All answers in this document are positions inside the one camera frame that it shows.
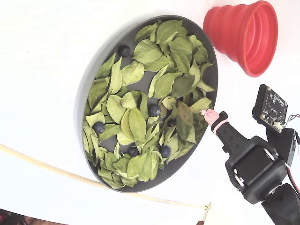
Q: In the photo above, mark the dark grey round bowl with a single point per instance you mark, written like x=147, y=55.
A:
x=79, y=112

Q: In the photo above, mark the thin wooden stick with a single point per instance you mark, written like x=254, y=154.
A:
x=70, y=174

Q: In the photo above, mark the black camera module with lens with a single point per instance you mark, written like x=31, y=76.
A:
x=272, y=107

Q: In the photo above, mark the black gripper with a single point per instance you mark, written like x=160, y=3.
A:
x=251, y=161

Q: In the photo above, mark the pile of green leaves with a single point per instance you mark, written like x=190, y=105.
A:
x=164, y=84

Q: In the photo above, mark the dark blueberry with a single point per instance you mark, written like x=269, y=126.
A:
x=99, y=127
x=154, y=110
x=133, y=152
x=165, y=151
x=123, y=51

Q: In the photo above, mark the red collapsible silicone cup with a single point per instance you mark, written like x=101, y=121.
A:
x=234, y=35

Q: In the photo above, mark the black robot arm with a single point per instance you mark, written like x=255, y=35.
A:
x=283, y=206

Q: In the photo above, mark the black camera housing box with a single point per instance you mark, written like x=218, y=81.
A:
x=283, y=145

